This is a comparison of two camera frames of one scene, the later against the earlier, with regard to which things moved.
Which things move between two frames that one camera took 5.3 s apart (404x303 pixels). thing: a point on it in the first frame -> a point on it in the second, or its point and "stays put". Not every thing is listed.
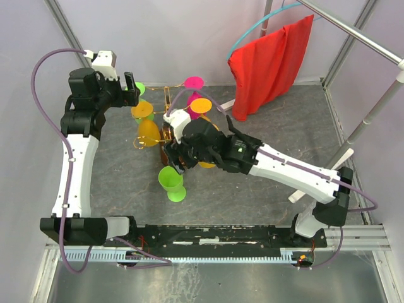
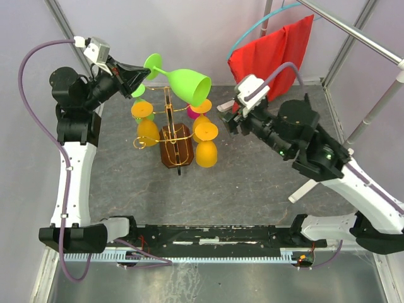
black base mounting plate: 215,238 stays put
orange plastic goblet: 148,134 stays put
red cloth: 266,67 stays put
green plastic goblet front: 172,182 -> 193,88
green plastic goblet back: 141,87 stays put
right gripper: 175,150 -> 244,122
